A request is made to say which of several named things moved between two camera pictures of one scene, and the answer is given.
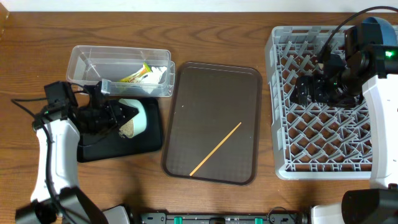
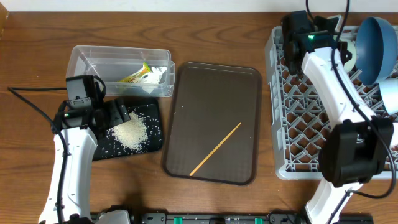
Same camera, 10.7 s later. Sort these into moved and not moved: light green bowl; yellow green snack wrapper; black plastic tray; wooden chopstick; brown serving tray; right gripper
Moved: light green bowl; right gripper
Not moved: yellow green snack wrapper; brown serving tray; black plastic tray; wooden chopstick
